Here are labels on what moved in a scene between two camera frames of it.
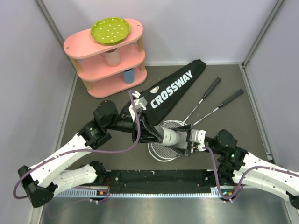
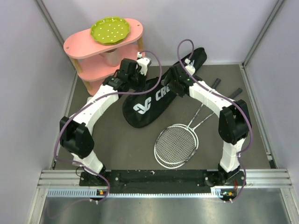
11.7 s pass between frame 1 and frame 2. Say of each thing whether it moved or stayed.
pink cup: stayed
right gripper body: moved
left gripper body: moved
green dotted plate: stayed
